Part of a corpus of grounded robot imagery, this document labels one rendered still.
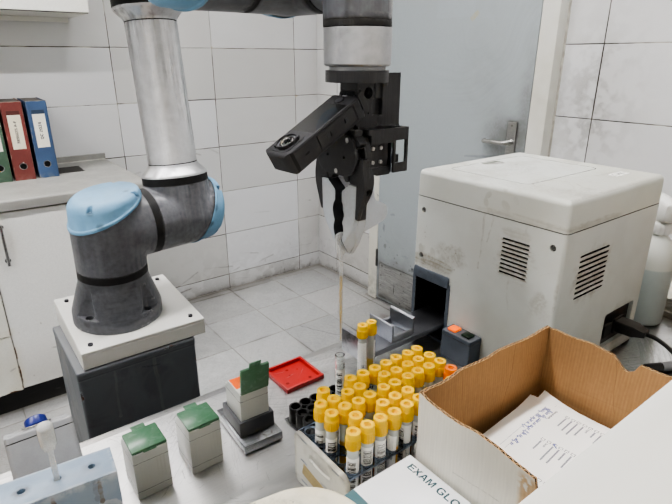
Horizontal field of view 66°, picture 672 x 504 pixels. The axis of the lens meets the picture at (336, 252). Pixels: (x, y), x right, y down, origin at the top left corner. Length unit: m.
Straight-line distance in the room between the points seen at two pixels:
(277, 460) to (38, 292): 1.74
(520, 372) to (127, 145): 2.47
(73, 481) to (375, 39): 0.52
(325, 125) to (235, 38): 2.56
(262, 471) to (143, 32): 0.69
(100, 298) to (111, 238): 0.11
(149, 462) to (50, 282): 1.70
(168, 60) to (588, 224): 0.70
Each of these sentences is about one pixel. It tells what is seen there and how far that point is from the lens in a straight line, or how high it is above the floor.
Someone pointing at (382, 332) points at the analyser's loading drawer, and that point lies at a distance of 0.87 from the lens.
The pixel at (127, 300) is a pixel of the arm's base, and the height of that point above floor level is 0.96.
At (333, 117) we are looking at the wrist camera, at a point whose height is 1.29.
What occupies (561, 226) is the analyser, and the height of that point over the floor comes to 1.14.
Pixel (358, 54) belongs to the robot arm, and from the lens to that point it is 0.58.
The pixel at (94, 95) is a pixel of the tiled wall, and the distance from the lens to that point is 2.85.
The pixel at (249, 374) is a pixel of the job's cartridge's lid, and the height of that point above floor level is 0.98.
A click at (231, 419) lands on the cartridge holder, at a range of 0.73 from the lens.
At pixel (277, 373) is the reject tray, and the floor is 0.88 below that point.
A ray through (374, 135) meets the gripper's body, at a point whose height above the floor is 1.27.
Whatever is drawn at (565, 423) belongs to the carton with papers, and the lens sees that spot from 0.71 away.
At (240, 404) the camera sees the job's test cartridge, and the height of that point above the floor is 0.94.
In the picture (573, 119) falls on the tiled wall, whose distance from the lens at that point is 2.24.
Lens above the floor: 1.35
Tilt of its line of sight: 20 degrees down
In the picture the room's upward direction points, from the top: straight up
